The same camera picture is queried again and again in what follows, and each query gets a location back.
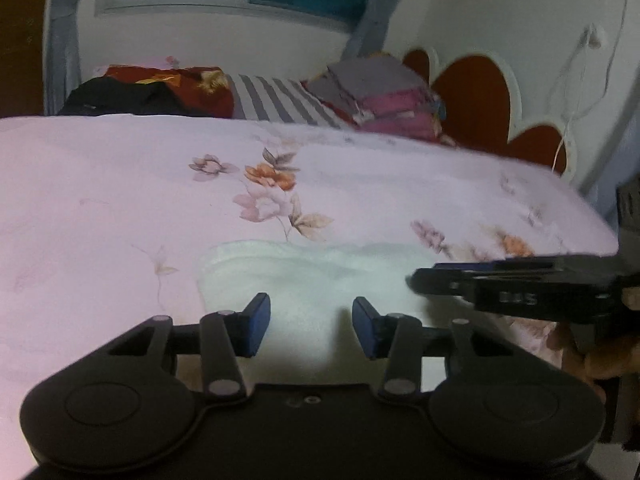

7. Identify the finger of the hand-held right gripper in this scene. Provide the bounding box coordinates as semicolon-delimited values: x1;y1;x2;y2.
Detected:
407;266;622;320
434;255;569;274

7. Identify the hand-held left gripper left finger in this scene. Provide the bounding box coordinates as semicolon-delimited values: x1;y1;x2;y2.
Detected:
107;292;272;402

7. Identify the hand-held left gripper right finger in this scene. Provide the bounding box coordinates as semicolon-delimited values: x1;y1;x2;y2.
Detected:
352;296;506;403

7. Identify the white small cloth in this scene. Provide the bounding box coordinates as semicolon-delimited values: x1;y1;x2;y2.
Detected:
199;240;482;392

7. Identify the stack of folded clothes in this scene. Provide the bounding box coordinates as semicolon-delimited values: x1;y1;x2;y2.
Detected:
302;52;447;144

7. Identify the person's right hand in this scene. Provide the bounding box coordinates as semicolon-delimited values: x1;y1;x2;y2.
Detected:
560;322;640;387

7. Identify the red and white headboard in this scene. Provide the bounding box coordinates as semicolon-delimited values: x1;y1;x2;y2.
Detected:
402;47;579;191

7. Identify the pink floral bedsheet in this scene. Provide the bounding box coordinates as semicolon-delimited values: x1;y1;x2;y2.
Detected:
0;115;622;480

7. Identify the grey striped cloth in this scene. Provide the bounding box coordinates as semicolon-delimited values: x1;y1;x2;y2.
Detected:
225;74;352;129

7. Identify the red floral cloth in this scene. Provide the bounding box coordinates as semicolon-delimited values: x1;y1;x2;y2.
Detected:
95;65;236;119

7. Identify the black cloth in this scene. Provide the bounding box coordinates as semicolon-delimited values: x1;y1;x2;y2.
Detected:
57;77;202;117

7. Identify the grey curtain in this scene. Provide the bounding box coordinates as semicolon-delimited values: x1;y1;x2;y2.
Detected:
42;0;84;114
342;0;426;61

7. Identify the brown wooden wardrobe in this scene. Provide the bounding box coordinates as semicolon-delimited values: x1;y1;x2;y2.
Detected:
0;0;51;117

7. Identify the white cable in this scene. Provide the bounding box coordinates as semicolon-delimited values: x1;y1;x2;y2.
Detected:
550;0;631;177

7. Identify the white wall plug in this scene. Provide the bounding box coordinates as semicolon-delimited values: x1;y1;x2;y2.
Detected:
582;22;609;51

